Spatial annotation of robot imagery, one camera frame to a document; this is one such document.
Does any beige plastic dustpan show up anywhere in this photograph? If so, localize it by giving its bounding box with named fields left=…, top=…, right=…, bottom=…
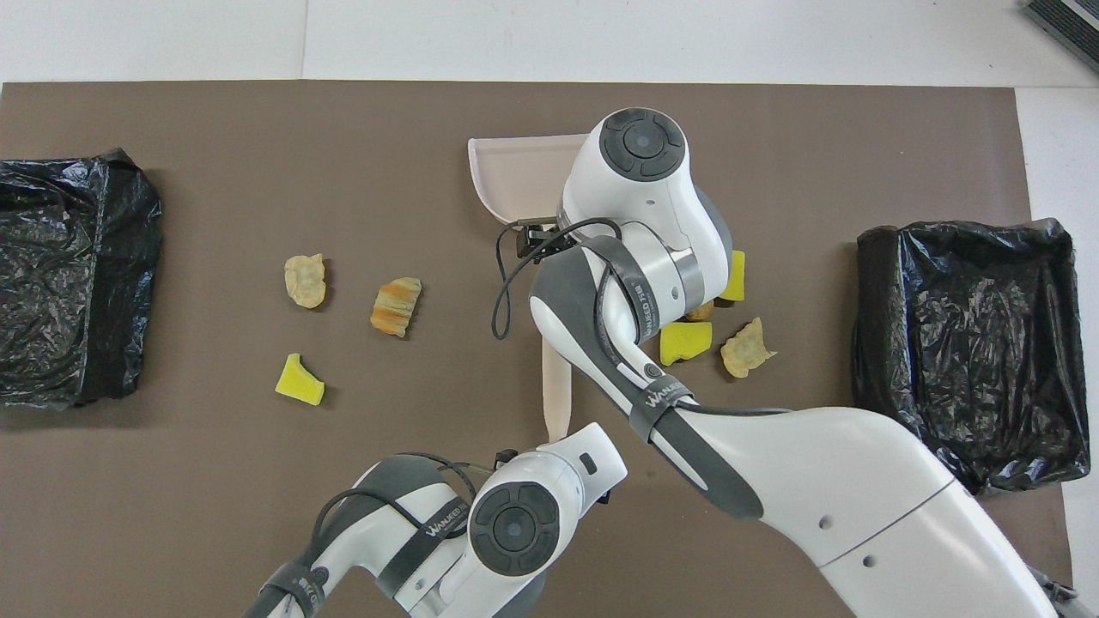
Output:
left=468, top=135, right=593, bottom=228

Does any beige hand brush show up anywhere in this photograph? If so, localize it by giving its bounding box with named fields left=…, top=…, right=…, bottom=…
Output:
left=541, top=336, right=574, bottom=444

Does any striped orange bread piece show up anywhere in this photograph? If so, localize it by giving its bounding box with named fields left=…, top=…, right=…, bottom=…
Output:
left=370, top=276, right=423, bottom=338

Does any pale sponge piece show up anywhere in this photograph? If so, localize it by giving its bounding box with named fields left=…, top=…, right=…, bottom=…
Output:
left=720, top=317, right=779, bottom=379

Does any beige bread chunk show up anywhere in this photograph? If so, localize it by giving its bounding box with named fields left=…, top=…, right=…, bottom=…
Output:
left=284, top=254, right=328, bottom=310

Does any black bag lined bin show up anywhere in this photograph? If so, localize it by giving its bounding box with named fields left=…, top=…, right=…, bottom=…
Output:
left=0, top=148, right=164, bottom=410
left=853, top=218, right=1078, bottom=494

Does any brown table mat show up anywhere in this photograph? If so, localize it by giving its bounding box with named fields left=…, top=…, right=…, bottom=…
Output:
left=0, top=82, right=1074, bottom=618

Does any dark ribbed panel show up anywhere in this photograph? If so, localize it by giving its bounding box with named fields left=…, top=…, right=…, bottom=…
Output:
left=1022, top=0, right=1099, bottom=74

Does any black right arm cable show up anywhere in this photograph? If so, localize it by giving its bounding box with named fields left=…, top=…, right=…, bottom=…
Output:
left=491, top=217, right=795, bottom=421

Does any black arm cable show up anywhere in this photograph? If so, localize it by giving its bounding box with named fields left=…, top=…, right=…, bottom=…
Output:
left=491, top=217, right=795, bottom=421
left=258, top=451, right=478, bottom=618

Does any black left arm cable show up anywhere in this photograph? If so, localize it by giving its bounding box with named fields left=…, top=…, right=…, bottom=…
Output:
left=258, top=451, right=478, bottom=618

